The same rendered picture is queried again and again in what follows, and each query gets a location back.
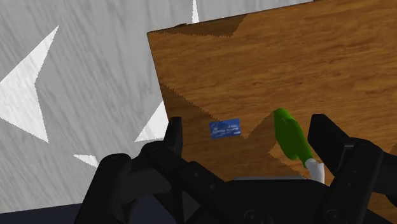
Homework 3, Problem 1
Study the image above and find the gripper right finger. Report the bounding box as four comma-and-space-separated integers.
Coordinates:
307, 113, 397, 224

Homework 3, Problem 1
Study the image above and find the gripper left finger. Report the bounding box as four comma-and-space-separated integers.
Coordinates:
73, 116, 232, 224

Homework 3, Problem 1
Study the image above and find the blue card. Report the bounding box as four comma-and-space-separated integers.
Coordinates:
209, 118, 242, 140

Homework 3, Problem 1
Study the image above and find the brown wooden table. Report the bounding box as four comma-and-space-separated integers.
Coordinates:
146, 0, 397, 223

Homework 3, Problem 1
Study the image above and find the green handled white tool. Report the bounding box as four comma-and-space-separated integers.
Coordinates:
272, 107, 326, 185

